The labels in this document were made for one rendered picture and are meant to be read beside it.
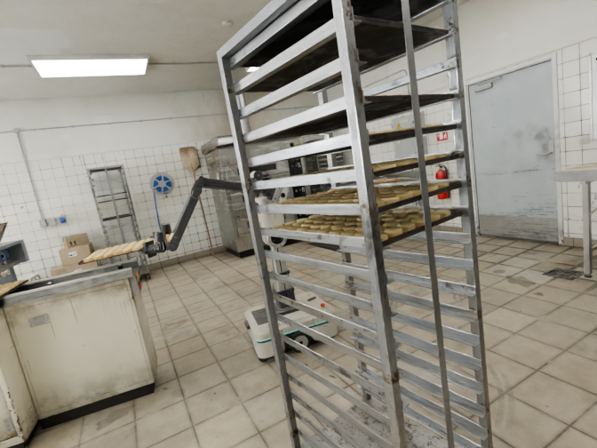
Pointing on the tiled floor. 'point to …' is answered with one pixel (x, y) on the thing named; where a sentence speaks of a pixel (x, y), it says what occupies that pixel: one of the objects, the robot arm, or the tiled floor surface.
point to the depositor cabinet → (13, 395)
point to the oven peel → (193, 173)
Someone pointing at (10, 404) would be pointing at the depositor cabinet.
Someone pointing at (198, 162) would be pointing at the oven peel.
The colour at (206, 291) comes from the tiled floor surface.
